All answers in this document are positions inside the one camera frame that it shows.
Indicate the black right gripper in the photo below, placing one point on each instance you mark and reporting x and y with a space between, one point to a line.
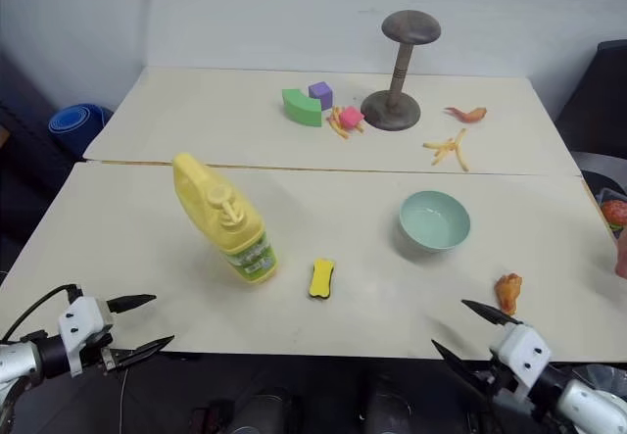
502 380

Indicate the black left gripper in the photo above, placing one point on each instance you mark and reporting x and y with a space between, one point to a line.
95 351

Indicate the yellow detergent bottle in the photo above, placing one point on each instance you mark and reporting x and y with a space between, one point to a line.
223 218

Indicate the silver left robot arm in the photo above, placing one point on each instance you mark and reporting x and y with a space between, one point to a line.
22 360

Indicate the teal bowl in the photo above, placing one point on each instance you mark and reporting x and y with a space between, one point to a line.
433 226

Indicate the person's bare hand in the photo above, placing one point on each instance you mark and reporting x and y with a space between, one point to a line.
622 255

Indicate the toy fried chicken drumstick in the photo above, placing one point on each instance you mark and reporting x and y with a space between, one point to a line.
507 289

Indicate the clear plastic container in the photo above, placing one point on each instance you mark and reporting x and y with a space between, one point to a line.
605 377

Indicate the dark rounded shape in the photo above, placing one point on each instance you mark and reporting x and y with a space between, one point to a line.
267 412

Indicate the yellow and black sponge eraser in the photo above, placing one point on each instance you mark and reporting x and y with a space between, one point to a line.
322 277

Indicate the box with burger picture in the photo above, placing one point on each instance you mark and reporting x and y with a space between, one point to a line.
614 213

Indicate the toy french fries long pile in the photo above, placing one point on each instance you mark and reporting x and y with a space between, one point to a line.
448 149

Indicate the blue rolled mat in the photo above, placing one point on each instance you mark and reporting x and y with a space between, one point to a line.
78 123

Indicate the toy orange chicken wing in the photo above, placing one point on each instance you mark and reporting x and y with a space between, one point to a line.
472 114

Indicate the dark wooden mushroom stand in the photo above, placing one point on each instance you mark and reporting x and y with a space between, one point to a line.
392 113

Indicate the toy french fries small pile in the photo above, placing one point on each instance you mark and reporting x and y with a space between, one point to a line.
338 128

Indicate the pink foam cube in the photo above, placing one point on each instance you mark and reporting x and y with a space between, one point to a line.
351 117

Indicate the green curved foam block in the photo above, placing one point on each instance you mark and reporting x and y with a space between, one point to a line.
301 108

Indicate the black chair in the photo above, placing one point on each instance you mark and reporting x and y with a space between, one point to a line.
595 91

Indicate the purple foam cube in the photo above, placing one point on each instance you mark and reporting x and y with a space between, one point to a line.
321 92

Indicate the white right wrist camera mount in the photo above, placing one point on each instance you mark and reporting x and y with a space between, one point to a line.
521 351

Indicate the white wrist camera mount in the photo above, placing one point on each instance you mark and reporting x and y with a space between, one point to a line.
521 351
81 323

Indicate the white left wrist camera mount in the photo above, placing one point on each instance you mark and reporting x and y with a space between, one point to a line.
81 323

